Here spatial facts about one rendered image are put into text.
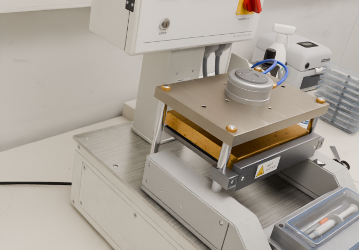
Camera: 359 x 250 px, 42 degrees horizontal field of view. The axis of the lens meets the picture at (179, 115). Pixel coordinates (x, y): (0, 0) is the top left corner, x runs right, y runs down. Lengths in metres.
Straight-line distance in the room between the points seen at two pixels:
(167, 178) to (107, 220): 0.22
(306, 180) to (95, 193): 0.41
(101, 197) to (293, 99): 0.41
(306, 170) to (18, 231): 0.58
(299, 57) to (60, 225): 1.08
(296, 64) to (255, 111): 0.99
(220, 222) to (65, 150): 0.64
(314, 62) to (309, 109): 0.96
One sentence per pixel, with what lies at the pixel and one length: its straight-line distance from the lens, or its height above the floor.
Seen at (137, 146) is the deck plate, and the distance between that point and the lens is 0.95.
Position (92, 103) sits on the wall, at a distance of 1.37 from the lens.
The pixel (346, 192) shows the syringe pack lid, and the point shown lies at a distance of 0.85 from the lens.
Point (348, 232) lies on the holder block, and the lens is 0.77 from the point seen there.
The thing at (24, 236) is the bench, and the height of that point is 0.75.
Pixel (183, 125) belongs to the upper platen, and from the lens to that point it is 0.79.
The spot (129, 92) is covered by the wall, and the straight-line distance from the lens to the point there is 1.46.
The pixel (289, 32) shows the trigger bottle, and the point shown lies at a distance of 1.68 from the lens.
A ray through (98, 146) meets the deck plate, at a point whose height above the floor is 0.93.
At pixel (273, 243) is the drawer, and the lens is 0.73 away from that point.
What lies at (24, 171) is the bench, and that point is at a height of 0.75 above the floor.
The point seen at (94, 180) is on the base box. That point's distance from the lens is 0.94.
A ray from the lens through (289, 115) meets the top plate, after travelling 0.79.
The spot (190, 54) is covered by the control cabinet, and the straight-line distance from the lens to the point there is 0.91.
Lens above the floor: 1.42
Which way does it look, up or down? 26 degrees down
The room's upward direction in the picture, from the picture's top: 11 degrees clockwise
